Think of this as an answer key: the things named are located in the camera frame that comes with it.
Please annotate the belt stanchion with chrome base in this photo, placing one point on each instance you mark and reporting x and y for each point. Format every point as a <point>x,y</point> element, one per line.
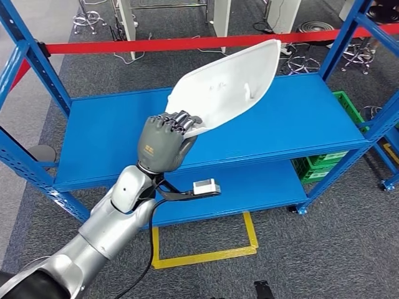
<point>43,48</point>

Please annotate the chrome chair base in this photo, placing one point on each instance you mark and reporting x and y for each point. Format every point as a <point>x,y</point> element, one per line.
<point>87,18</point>
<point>358,55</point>

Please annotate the black robot right foot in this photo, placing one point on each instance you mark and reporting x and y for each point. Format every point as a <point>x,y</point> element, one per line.
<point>263,290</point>

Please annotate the white power strip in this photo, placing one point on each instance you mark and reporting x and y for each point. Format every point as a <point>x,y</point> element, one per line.
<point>285,50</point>

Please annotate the yellow floor tape strip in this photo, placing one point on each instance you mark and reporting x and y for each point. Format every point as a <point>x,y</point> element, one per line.
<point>391,152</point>

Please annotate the white desk leg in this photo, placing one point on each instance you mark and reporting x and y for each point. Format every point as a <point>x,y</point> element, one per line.
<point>283,14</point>
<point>126,20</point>
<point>221,16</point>

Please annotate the short red barrier belt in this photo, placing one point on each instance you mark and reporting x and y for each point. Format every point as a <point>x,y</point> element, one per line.
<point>20,74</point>

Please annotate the long red barrier belt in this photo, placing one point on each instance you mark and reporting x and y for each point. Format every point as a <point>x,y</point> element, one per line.
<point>125,46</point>

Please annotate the white curved plastic part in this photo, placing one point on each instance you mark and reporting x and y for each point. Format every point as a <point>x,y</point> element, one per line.
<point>224,86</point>

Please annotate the blue metal shelf rack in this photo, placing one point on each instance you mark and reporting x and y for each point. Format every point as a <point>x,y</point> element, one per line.
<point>280,115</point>

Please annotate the small blue metal rack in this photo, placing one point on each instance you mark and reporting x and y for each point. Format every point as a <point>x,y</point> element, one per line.
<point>389,184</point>

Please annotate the yellow floor tape square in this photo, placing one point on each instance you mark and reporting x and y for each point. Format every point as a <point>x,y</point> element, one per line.
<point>202,258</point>

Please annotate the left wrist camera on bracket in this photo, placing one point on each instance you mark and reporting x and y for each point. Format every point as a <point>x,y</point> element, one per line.
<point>205,187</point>

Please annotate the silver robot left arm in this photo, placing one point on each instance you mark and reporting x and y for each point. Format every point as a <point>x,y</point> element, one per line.
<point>109,223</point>

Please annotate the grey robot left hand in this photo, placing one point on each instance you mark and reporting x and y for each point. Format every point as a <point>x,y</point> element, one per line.
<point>162,144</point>

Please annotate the green plastic crate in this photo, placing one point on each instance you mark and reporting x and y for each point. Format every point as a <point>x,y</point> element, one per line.
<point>311,176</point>
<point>346,101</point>

